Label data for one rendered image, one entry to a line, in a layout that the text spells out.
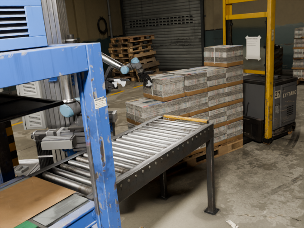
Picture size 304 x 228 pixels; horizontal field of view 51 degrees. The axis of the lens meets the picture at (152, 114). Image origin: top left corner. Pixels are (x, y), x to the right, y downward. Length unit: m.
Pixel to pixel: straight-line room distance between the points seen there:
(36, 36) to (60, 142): 1.56
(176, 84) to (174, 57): 7.91
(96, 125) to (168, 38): 10.10
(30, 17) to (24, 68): 0.29
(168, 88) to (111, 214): 2.05
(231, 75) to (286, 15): 6.01
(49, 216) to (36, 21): 0.85
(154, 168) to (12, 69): 1.20
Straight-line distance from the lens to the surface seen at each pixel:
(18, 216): 1.66
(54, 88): 3.00
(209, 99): 3.69
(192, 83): 3.49
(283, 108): 4.55
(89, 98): 1.28
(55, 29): 2.92
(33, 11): 1.33
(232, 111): 4.00
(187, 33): 10.91
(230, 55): 3.88
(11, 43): 1.27
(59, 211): 1.61
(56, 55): 1.15
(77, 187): 1.81
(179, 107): 3.43
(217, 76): 3.74
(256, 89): 4.48
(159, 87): 3.29
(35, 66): 1.11
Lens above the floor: 1.60
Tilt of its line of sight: 16 degrees down
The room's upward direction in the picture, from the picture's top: 4 degrees counter-clockwise
